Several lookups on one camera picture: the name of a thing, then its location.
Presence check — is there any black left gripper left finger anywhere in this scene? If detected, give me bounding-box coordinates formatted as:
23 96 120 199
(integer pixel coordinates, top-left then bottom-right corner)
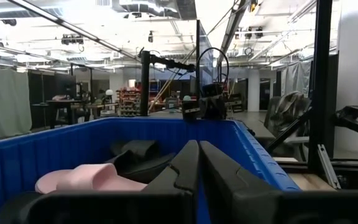
0 139 200 224

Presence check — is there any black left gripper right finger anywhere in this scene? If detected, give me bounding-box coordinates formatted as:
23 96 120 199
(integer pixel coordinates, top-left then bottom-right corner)
200 140 358 224

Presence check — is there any black rubber slide sandal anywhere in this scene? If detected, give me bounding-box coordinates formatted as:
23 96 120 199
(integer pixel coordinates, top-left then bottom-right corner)
109 139 162 162
104 151 177 184

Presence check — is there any pink rubber slide sandal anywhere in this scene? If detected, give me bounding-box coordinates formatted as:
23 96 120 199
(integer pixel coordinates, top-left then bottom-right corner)
34 162 149 194

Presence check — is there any blue plastic bin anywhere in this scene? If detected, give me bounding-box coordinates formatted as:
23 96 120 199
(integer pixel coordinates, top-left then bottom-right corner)
0 116 301 224

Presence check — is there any white pillar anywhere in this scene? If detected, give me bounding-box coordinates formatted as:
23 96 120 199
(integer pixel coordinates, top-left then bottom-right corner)
247 68 261 113

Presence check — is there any black pole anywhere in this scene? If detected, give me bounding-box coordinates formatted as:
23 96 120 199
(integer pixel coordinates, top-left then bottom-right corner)
139 49 196 118

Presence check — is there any chair draped with cloth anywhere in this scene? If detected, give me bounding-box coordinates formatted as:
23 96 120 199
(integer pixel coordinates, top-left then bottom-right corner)
263 91 313 158

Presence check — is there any red storage shelf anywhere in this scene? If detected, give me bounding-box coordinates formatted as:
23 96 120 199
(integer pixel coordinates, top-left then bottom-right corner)
117 88 142 118

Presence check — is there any grey curtain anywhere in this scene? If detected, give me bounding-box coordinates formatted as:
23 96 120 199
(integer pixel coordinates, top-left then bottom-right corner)
280 60 313 98

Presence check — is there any dark work table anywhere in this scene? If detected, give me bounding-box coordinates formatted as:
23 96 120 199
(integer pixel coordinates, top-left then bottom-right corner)
31 98 119 130

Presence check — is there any black partition panel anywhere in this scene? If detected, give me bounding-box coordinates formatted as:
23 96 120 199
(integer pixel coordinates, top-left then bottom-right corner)
26 70 77 125

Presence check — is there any pale green curtain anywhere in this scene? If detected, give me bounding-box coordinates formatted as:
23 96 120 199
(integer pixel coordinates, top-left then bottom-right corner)
0 65 33 141

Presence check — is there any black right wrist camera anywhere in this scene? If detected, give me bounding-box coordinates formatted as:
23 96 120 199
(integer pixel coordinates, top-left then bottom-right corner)
201 83 224 97

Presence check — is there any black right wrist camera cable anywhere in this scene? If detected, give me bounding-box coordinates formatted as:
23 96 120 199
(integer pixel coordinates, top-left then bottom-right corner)
196 46 230 86

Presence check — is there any clear panel with black post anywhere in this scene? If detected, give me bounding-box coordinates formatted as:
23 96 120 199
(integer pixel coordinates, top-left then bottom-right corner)
195 19 214 100

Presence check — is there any silver metal angle bracket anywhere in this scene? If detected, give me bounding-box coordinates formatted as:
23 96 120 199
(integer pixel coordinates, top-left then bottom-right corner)
317 144 342 190

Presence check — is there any black aluminium frame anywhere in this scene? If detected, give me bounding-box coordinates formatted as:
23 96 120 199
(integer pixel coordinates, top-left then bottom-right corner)
265 0 358 190

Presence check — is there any black angled metal bracket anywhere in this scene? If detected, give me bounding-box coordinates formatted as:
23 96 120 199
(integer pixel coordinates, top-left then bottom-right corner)
331 105 358 162

